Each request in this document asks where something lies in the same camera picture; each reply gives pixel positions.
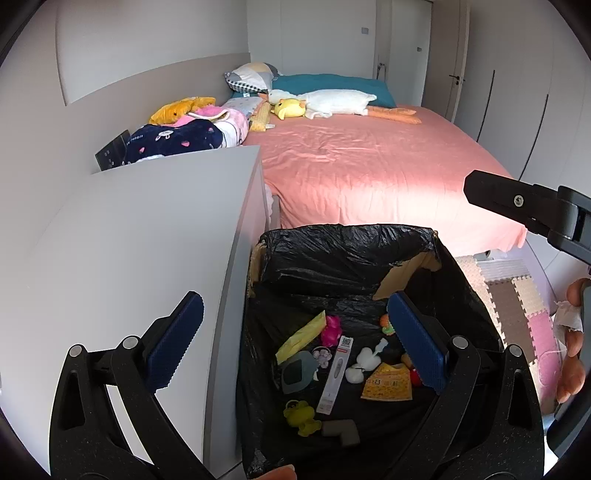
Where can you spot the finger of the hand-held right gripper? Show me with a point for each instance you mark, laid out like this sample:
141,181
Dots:
498,194

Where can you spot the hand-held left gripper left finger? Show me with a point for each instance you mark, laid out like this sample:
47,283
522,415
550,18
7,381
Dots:
175,341

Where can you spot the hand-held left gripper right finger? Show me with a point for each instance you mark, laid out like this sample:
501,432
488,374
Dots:
415,341

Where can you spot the red plush heart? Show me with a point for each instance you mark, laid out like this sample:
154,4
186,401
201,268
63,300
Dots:
415,376

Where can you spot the orange carrot toy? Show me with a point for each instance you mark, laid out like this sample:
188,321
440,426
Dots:
385,323

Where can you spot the yellow snack bag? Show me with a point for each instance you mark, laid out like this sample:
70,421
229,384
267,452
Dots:
388,383

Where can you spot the white plush glove toy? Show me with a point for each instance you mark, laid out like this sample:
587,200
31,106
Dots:
364,360

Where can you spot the pink monster toy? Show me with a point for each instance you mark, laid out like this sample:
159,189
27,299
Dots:
331,330

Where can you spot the long white box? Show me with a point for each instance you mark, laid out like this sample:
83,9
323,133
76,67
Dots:
334,374

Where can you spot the black trash bag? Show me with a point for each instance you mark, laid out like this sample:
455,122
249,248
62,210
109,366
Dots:
351,258

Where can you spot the long yellow packet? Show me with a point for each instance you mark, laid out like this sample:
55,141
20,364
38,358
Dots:
302,337

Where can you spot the grey foam corner guard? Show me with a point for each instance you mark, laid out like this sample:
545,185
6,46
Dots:
344,431

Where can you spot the teal tape holder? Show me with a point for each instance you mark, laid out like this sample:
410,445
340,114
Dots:
298,371

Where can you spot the person's right hand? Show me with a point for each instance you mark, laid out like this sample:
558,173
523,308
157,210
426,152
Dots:
572,374

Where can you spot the person's left hand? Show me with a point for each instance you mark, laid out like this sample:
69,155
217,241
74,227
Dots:
281,474

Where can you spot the foam puzzle floor mat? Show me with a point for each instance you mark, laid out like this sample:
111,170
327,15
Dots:
512,295

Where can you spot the white wardrobe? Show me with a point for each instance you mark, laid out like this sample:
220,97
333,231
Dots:
521,92

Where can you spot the bed with pink sheet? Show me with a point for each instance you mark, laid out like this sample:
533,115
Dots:
369,175

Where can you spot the white door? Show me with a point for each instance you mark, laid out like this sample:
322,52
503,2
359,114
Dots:
443,55

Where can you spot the white goose plush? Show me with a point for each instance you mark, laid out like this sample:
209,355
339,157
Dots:
337,99

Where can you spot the teal quilt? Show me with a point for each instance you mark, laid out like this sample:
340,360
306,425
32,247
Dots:
332,84

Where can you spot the navy printed blanket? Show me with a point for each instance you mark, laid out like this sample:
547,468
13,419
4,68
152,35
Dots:
184,136

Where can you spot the yellow duck plush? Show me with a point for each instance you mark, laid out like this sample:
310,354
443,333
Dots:
288,108

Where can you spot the pink blanket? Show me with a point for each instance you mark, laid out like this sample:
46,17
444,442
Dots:
233,122

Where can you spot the yellow star pillow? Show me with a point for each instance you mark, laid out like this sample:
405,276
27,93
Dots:
178,110

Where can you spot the long yellow plush pillow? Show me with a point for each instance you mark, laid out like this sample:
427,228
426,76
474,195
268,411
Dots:
261,117

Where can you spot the small white patterned pillow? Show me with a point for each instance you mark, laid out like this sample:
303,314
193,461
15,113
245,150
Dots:
244,104

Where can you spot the checkered pillow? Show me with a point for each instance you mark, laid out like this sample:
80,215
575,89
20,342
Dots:
251,76

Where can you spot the black wall socket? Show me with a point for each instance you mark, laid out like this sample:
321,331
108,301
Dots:
111,154

